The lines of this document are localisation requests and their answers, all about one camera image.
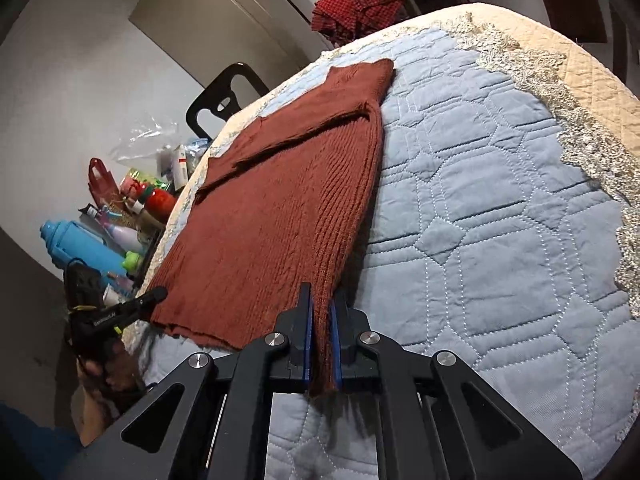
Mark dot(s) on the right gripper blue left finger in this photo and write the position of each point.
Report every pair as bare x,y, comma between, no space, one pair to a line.
293,368

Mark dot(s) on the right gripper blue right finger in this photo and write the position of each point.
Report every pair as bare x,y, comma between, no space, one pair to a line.
354,348

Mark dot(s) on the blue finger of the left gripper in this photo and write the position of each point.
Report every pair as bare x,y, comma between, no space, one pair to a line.
140,308

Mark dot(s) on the rust red knit sweater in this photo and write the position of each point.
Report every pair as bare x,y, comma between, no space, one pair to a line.
282,207

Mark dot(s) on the person left hand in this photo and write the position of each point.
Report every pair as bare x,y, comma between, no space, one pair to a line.
119,373

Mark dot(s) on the small green bottle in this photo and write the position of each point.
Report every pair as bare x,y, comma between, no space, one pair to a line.
132,262

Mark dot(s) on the white pink spray bottle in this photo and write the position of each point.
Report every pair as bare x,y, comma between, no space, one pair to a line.
123,236

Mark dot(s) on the blue water jug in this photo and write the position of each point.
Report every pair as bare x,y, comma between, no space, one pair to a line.
69,240

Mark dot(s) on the red sauce bottle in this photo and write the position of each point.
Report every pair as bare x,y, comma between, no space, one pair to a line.
156,201

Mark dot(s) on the red gift bag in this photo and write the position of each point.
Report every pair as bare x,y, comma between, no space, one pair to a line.
102,186

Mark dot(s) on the white tube box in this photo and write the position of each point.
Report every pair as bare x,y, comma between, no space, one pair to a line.
179,167

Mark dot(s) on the clear plastic bag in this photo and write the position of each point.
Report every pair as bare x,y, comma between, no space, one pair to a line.
148,144

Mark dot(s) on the blue quilted table cover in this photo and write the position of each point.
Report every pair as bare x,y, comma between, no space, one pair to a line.
506,227

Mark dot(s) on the dark wooden chair far left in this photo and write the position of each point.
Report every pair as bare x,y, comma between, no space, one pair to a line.
220,99

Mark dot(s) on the red checkered cloth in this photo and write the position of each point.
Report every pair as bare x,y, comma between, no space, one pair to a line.
343,21

